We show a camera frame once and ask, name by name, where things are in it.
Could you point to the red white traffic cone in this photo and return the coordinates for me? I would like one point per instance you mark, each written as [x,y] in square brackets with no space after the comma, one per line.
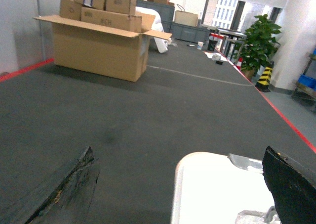
[239,63]

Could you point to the white plastic storage box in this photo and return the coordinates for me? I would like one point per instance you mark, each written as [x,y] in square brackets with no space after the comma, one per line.
[221,189]

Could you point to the grey plastic crate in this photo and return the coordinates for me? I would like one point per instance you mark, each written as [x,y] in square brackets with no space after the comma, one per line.
[189,33]

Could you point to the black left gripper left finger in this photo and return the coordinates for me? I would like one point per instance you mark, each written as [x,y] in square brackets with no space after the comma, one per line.
[64,198]

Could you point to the yellow black striped bollard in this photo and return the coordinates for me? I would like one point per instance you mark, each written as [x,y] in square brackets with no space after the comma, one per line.
[264,80]

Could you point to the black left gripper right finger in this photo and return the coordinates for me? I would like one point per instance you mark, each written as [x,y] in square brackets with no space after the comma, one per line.
[292,186]

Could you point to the small cardboard box top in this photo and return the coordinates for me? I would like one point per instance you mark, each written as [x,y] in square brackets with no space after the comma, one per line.
[121,6]

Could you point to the green potted plant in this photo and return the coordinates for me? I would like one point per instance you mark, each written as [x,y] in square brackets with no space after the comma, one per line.
[258,47]

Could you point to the small blue bin right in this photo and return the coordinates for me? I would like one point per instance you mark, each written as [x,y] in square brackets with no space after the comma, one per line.
[307,81]

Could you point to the large open cardboard box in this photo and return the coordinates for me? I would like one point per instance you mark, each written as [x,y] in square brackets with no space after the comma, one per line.
[100,49]

